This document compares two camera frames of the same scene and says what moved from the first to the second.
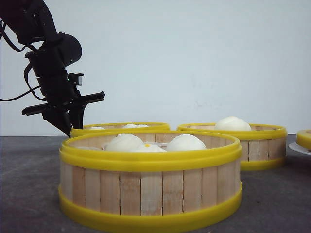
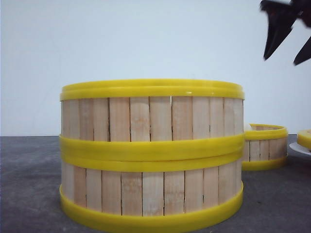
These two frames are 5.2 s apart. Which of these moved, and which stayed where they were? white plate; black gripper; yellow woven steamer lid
Moved: black gripper
Stayed: white plate; yellow woven steamer lid
